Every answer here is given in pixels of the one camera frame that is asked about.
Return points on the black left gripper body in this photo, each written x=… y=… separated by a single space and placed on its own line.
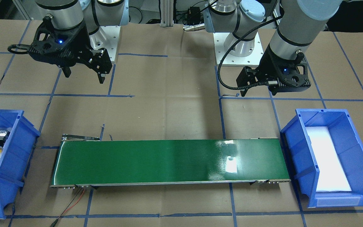
x=270 y=65

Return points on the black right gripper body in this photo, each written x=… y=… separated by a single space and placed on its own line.
x=78 y=40

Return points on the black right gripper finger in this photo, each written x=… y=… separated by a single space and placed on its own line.
x=67 y=71
x=100 y=62

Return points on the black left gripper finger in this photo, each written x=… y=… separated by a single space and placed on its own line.
x=247 y=77

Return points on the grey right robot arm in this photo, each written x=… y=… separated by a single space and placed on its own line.
x=66 y=14

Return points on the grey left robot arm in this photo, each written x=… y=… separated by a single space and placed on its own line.
x=300 y=23

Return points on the green conveyor belt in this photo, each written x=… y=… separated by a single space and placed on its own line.
x=152 y=162

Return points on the blue source bin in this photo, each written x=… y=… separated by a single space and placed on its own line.
x=349 y=148

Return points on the white foam pad source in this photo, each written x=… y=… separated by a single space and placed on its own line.
x=331 y=177

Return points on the blue destination bin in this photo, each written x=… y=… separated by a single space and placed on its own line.
x=15 y=155

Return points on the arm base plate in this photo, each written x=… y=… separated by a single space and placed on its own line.
x=245 y=53
x=107 y=37

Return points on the aluminium frame post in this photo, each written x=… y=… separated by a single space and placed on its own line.
x=167 y=12

